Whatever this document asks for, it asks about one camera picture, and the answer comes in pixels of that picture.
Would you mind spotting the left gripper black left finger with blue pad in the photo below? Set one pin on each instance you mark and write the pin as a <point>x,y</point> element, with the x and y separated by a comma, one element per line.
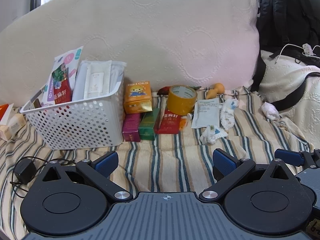
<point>91,211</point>

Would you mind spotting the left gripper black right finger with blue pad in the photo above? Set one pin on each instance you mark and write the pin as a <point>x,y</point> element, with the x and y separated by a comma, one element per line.
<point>260,199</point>

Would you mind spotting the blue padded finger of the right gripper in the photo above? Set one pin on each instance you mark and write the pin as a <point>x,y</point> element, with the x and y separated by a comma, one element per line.
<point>302,158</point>

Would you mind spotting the green carton box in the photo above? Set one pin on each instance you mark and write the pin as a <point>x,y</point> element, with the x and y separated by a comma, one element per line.
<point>149,125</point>

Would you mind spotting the yellow packing tape roll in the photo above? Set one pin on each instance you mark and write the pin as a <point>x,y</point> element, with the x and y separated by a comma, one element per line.
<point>181,99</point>

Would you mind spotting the crumpled pink white tissue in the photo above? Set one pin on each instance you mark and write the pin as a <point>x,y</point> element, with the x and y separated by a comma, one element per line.
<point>270,111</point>

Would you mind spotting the crumpled white wrapper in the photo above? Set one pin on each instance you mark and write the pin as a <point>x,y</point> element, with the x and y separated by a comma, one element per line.
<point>211,134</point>

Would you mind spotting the white perforated plastic basket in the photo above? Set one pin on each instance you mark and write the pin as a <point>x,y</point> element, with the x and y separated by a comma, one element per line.
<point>89,123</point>

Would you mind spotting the cream quilted cover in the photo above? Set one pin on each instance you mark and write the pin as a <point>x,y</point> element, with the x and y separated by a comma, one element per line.
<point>291,83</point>

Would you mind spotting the crumpled patterned tissue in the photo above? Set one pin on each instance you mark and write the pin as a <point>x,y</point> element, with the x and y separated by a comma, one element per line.
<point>227,118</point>

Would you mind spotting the beige small box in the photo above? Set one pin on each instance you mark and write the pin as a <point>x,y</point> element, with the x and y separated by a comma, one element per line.
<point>16,123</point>

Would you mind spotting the magenta carton box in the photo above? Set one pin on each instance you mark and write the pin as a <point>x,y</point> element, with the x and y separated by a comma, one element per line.
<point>130,129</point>

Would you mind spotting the white medicine sachet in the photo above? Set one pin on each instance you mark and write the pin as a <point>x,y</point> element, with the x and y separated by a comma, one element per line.
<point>206,113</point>

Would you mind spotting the orange white box at edge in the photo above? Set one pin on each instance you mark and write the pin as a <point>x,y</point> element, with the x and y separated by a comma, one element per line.
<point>7,112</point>

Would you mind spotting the red packet in basket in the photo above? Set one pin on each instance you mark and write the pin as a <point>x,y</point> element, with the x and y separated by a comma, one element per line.
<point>61,88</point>

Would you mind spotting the orange gourd toy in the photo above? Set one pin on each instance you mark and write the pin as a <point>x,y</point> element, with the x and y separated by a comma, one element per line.
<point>214,91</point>

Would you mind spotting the small orange sachet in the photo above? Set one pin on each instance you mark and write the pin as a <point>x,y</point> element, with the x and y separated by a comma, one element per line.
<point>183,123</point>

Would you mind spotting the red carton box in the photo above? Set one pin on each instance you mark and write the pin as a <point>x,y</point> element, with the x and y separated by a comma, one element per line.
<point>170,123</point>

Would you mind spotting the white tissue pack in basket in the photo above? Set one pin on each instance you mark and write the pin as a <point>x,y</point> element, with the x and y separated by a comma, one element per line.
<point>97,78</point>

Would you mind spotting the orange pixel character box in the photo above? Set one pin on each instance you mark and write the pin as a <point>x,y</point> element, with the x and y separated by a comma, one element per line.
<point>138,98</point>

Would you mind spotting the white pink leaflet packet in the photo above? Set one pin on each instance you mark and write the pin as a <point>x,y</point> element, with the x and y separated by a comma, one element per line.
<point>71,60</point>

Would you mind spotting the black backpack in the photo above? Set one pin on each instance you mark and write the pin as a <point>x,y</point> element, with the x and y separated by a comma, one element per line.
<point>288,27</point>

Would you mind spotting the large cream quilted pillow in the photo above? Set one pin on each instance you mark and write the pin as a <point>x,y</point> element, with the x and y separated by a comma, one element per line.
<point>165,42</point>

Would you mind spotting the black power adapter with cable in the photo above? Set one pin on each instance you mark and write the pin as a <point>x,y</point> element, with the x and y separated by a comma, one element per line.
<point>24,171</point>

